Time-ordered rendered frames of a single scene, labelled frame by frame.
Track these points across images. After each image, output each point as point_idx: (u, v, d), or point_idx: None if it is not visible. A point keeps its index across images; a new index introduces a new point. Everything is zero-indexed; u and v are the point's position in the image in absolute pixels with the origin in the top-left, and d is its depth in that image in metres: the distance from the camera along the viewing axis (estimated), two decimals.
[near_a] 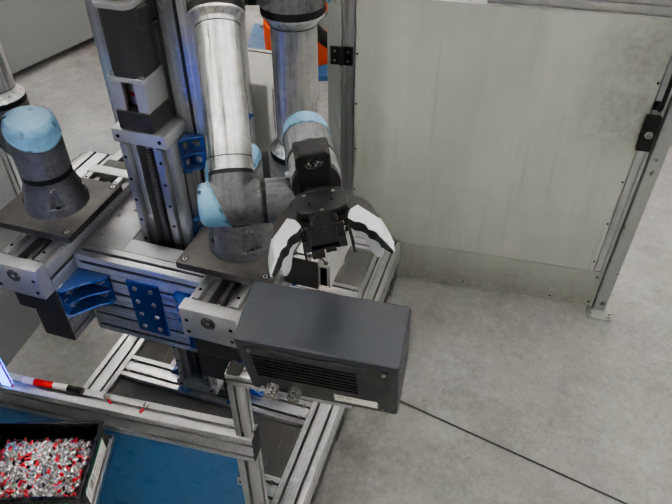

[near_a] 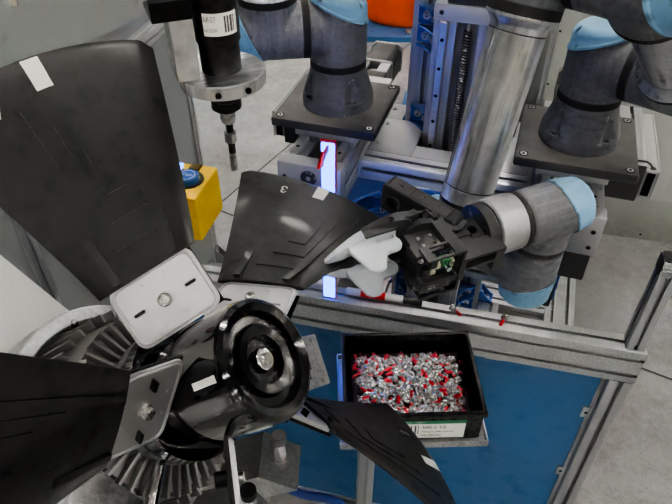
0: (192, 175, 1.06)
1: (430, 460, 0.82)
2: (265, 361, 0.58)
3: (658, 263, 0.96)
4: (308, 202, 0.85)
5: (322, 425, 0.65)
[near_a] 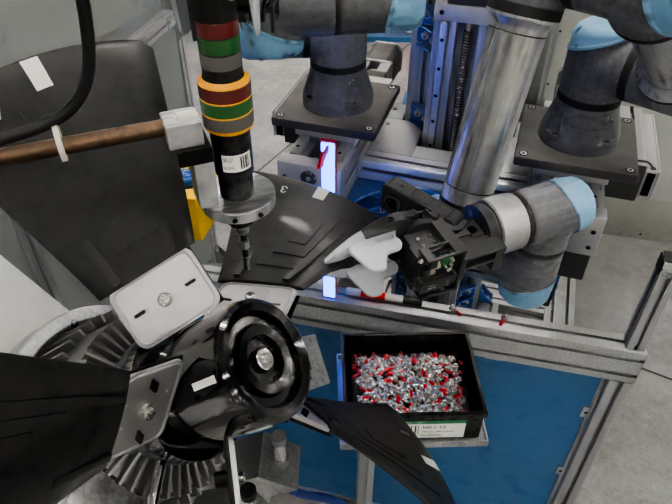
0: None
1: (430, 460, 0.82)
2: (265, 361, 0.58)
3: (658, 263, 0.96)
4: (308, 202, 0.85)
5: (322, 425, 0.65)
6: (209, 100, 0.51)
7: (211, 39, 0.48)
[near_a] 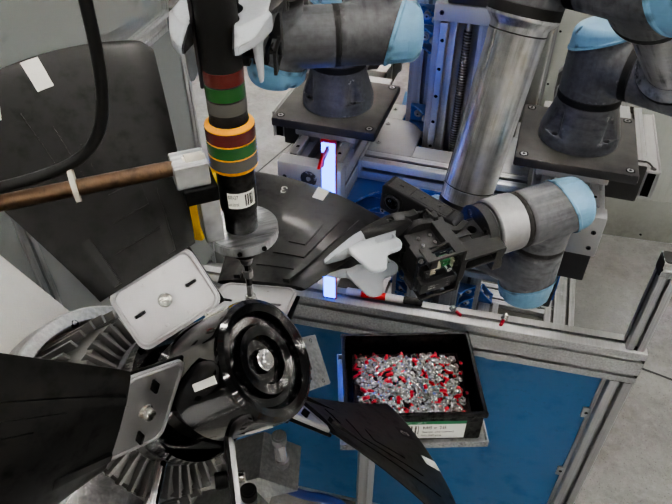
0: None
1: (430, 460, 0.82)
2: (265, 362, 0.58)
3: (658, 263, 0.96)
4: (308, 202, 0.85)
5: (322, 426, 0.65)
6: (216, 143, 0.53)
7: (218, 88, 0.50)
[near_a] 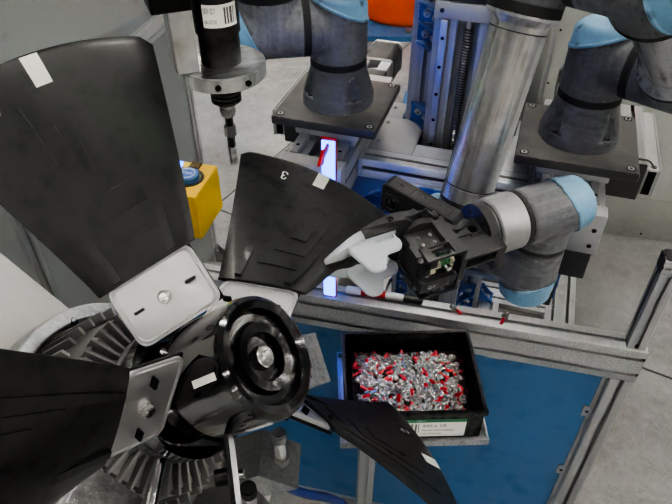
0: (192, 174, 1.06)
1: (431, 458, 0.82)
2: (265, 358, 0.58)
3: (659, 261, 0.96)
4: (308, 191, 0.83)
5: (322, 423, 0.65)
6: None
7: None
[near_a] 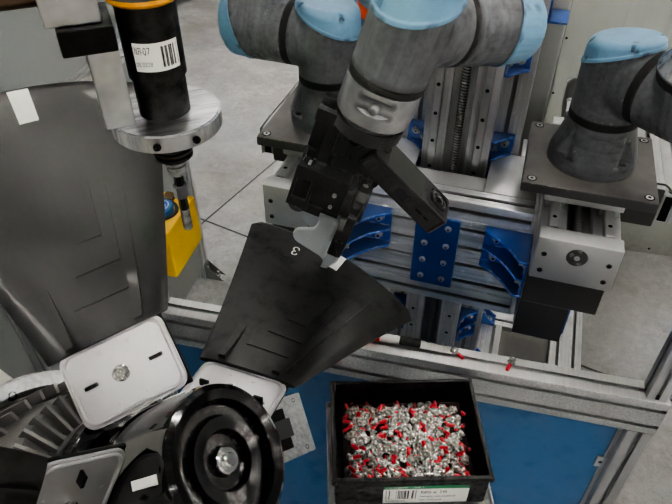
0: (165, 206, 0.96)
1: None
2: (226, 463, 0.48)
3: None
4: (319, 271, 0.75)
5: None
6: None
7: None
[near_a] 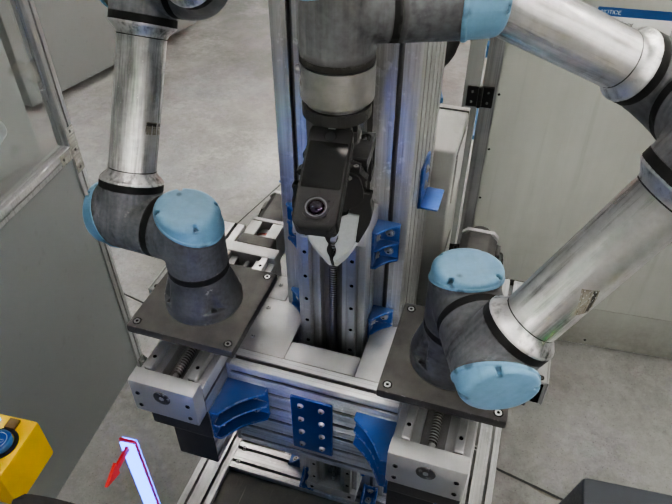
0: (3, 441, 0.96)
1: None
2: None
3: None
4: None
5: None
6: None
7: None
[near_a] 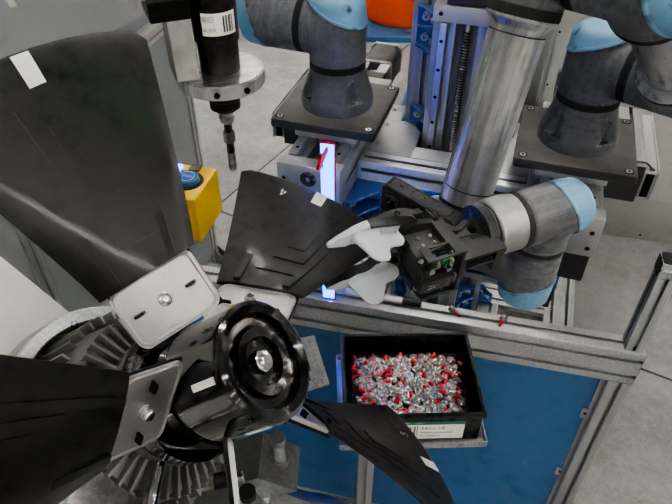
0: (192, 177, 1.06)
1: None
2: (262, 357, 0.58)
3: (657, 264, 0.96)
4: (412, 451, 0.80)
5: (237, 493, 0.55)
6: None
7: None
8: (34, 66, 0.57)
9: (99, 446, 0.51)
